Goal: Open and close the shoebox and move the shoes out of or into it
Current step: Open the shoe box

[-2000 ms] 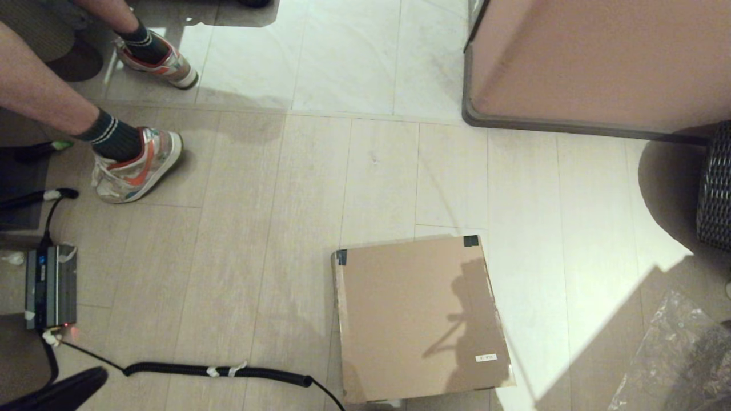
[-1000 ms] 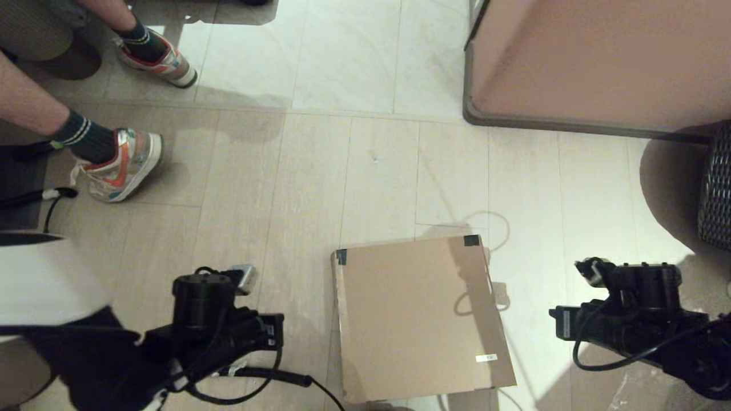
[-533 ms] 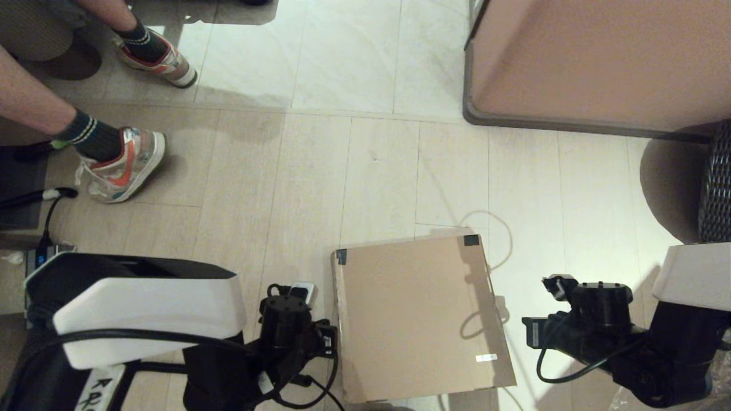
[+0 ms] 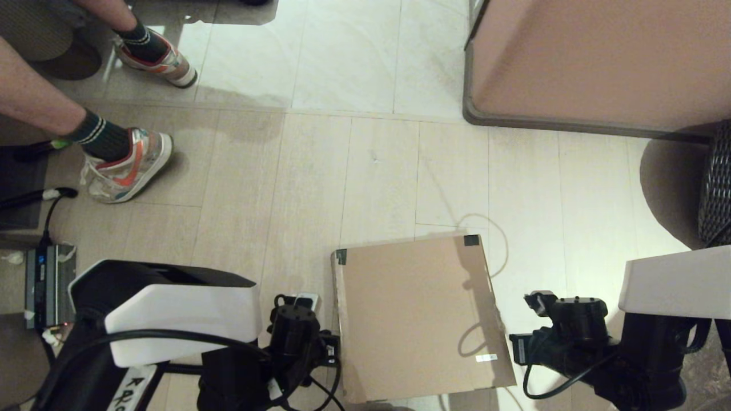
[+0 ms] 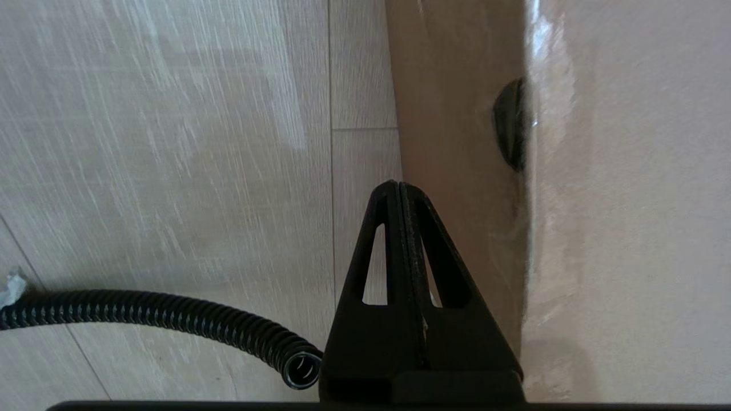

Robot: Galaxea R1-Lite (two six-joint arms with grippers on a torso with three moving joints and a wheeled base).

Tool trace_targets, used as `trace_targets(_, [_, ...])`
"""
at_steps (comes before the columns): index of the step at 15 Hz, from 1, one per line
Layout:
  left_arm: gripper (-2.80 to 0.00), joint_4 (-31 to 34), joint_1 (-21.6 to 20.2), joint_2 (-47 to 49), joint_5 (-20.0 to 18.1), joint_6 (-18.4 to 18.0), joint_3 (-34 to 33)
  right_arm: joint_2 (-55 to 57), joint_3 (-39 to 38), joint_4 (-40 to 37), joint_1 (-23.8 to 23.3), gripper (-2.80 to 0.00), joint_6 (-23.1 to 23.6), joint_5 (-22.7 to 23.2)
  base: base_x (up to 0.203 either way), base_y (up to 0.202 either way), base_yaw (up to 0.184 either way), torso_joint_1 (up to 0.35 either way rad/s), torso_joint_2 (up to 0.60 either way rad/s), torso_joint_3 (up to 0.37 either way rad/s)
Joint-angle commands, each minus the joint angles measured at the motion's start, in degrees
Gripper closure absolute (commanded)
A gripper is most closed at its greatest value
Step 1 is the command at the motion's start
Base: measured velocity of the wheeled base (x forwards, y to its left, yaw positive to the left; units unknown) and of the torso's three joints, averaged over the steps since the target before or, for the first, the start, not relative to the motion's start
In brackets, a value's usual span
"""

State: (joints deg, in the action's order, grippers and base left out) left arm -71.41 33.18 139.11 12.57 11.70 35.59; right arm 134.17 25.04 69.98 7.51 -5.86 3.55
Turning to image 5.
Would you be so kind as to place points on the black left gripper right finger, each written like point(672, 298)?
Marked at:
point(468, 337)

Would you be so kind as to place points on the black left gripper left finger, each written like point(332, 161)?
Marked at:
point(365, 342)

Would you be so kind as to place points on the brown cardboard shoe box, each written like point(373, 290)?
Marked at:
point(628, 200)

